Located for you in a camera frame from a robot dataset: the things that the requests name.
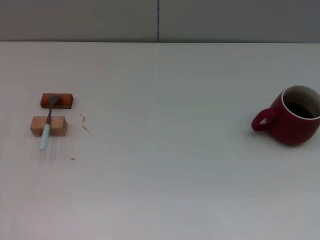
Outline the dark reddish wooden block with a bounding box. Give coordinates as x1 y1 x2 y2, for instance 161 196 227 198
39 92 75 110

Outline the spoon with light blue handle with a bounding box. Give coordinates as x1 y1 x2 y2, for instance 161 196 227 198
38 94 61 151

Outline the red ceramic mug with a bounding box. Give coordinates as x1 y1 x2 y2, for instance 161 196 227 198
251 84 320 147

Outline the light wooden block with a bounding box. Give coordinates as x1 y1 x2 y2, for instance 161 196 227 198
30 115 69 138

